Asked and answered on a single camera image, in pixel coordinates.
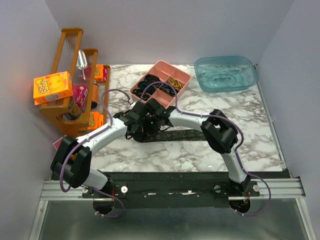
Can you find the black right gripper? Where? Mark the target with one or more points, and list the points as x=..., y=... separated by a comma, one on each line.
x=145, y=128

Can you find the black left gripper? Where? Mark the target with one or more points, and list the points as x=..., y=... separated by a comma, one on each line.
x=133, y=134

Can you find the dark floral patterned necktie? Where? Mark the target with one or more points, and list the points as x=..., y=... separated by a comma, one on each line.
x=171, y=136

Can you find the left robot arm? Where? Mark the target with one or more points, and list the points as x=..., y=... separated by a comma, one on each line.
x=72, y=161

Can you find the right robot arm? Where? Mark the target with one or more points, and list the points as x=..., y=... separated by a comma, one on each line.
x=221, y=134

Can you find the black gold rolled tie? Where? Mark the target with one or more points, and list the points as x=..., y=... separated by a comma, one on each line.
x=139, y=93

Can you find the teal rolled tie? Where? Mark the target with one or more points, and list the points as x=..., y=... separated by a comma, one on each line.
x=144, y=85

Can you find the dark blue floral rolled tie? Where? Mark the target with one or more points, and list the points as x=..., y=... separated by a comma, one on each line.
x=168, y=89

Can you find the small orange box lower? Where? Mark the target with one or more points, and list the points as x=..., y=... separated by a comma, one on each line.
x=96, y=120

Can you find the small orange box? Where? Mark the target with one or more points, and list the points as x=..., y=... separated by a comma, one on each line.
x=100, y=73
x=96, y=120

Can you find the yellow rolled tie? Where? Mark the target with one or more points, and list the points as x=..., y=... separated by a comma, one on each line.
x=175, y=84

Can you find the pink divided organizer tray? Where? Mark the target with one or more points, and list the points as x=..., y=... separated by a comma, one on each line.
x=164, y=71

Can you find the orange bottle on rack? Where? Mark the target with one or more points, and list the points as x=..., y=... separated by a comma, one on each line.
x=95, y=96

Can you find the small orange box upper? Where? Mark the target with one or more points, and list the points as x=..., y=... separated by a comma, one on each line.
x=100, y=73

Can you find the pink product box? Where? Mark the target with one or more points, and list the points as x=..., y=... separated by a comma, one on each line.
x=79, y=94

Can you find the dark tin can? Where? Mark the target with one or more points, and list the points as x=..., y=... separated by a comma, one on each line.
x=74, y=111

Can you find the metal scoop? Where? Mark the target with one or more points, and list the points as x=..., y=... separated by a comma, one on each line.
x=81, y=62

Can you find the translucent blue plastic tub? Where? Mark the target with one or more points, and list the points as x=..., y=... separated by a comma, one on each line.
x=220, y=74

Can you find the pink bin with fruit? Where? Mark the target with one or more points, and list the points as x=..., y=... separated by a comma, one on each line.
x=58, y=142

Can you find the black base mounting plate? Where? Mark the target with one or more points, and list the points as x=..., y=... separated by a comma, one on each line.
x=175, y=189

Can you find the orange Scrub Daddy box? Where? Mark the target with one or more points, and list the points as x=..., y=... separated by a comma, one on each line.
x=52, y=87

